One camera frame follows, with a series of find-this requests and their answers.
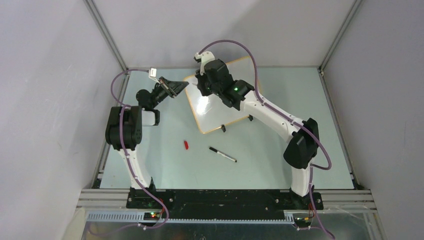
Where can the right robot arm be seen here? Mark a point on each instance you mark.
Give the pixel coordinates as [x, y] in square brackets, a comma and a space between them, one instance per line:
[301, 135]

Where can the yellow-framed whiteboard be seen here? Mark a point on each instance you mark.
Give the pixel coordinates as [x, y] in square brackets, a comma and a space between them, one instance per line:
[209, 112]

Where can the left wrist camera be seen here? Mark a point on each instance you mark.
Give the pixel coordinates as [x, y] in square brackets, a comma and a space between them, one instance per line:
[153, 74]

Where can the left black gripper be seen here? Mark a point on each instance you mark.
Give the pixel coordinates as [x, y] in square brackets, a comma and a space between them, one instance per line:
[173, 88]

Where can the aluminium frame front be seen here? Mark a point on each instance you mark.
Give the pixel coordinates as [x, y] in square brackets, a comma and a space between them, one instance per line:
[109, 205]

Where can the black capped marker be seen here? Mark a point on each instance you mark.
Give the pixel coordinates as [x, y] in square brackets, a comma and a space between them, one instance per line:
[223, 154]

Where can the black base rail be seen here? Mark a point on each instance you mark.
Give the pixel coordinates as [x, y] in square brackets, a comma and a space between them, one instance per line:
[218, 204]

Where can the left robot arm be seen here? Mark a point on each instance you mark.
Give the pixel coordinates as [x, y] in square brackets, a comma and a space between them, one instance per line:
[124, 129]

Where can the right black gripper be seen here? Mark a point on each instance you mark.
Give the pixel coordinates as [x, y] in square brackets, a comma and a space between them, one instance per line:
[201, 78]

